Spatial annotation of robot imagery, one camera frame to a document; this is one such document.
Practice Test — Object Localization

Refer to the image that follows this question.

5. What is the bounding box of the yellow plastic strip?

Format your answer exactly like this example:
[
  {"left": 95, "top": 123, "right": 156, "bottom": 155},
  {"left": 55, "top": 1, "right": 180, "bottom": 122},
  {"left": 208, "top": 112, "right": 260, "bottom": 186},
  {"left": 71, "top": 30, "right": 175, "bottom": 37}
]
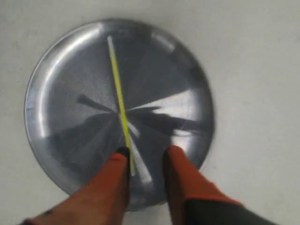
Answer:
[{"left": 107, "top": 36, "right": 135, "bottom": 176}]

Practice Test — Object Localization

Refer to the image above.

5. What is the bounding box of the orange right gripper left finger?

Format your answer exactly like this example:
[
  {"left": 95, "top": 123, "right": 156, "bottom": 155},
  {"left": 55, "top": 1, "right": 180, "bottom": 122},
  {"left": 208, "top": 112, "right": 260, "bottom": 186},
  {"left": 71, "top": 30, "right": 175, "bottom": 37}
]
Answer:
[{"left": 22, "top": 147, "right": 130, "bottom": 225}]

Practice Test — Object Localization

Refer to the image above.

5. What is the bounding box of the round metal plate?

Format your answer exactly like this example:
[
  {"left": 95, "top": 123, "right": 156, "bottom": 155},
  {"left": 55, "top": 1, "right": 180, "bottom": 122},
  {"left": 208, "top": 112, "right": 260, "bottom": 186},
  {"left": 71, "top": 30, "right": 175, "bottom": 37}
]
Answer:
[{"left": 24, "top": 19, "right": 215, "bottom": 211}]

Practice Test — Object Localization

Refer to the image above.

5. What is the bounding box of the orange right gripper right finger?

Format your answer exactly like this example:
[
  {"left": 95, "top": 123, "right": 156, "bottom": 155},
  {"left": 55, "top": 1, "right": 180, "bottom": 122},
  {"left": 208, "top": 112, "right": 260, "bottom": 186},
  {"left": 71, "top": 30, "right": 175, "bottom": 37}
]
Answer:
[{"left": 163, "top": 145, "right": 300, "bottom": 225}]

